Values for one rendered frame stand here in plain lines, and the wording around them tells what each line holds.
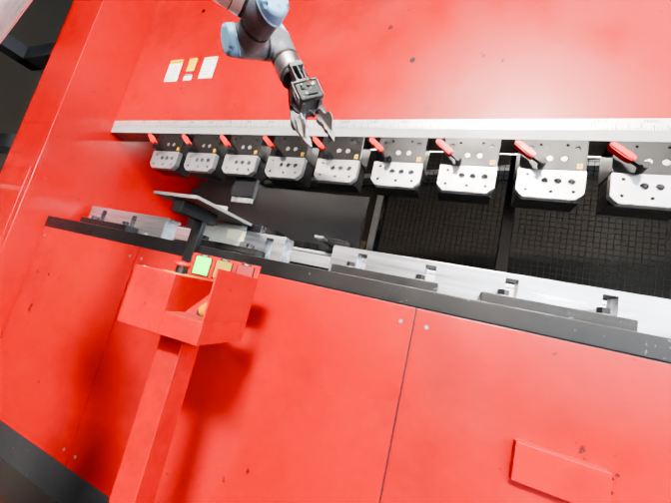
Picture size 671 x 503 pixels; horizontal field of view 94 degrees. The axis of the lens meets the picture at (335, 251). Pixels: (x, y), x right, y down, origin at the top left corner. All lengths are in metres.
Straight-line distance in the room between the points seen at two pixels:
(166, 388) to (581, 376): 0.82
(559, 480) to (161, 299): 0.82
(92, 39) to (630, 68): 1.98
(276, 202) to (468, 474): 1.46
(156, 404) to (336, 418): 0.39
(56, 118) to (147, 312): 1.25
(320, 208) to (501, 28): 1.01
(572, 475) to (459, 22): 1.22
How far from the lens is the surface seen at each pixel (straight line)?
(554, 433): 0.81
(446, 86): 1.14
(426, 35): 1.29
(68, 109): 1.87
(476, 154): 1.01
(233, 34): 0.95
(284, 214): 1.74
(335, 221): 1.60
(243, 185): 1.26
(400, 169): 1.00
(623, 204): 1.01
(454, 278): 0.90
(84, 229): 1.58
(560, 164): 1.01
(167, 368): 0.77
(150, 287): 0.74
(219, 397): 1.00
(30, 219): 1.80
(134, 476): 0.85
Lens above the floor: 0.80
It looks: 9 degrees up
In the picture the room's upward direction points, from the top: 13 degrees clockwise
